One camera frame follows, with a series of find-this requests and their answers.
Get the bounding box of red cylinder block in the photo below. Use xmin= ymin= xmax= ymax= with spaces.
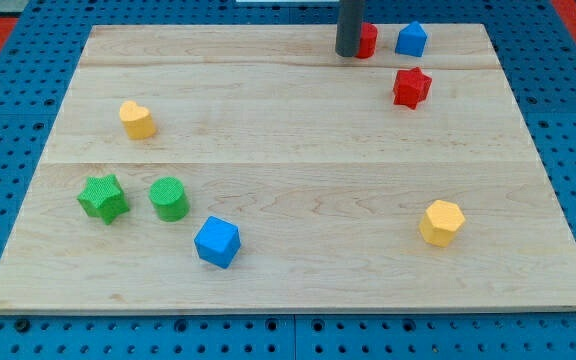
xmin=355 ymin=22 xmax=379 ymax=59

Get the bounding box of blue triangle block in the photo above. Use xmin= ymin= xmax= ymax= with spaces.
xmin=395 ymin=21 xmax=428 ymax=57

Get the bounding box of blue cube block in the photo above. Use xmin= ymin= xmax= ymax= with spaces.
xmin=194 ymin=216 xmax=241 ymax=269

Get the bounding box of light wooden board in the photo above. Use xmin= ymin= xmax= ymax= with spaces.
xmin=0 ymin=24 xmax=576 ymax=315

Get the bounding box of green cylinder block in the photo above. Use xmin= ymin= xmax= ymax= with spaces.
xmin=149 ymin=177 xmax=190 ymax=222

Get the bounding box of red star block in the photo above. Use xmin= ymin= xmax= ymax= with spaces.
xmin=393 ymin=67 xmax=432 ymax=110

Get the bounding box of yellow hexagon block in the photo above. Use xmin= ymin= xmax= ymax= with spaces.
xmin=419 ymin=200 xmax=466 ymax=247

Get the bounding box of yellow heart block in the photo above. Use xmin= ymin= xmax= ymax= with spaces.
xmin=119 ymin=100 xmax=157 ymax=140

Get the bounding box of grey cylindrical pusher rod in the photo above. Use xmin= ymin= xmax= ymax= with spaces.
xmin=335 ymin=0 xmax=366 ymax=57

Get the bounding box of green star block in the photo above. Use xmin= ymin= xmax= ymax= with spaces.
xmin=77 ymin=174 xmax=130 ymax=225

